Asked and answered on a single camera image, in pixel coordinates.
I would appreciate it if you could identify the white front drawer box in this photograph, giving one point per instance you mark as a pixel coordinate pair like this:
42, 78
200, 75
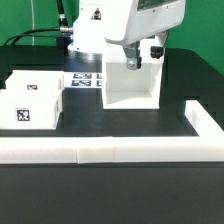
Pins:
30, 110

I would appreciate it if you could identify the white rear drawer box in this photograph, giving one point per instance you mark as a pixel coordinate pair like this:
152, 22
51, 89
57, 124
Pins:
36, 81

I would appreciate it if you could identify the white fiducial marker sheet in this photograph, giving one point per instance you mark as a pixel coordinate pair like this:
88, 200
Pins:
82, 80

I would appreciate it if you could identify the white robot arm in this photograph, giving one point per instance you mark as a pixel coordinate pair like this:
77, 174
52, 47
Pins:
88, 30

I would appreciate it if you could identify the white drawer cabinet frame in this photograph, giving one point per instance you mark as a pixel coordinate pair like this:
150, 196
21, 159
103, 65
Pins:
131, 89

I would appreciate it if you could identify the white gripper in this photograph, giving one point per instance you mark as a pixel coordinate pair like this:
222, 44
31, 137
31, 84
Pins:
129, 21

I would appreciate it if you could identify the white drawer box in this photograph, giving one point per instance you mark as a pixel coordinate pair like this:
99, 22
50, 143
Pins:
36, 81
30, 110

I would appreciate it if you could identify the white L-shaped border wall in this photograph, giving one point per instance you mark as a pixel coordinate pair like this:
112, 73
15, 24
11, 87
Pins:
206, 146

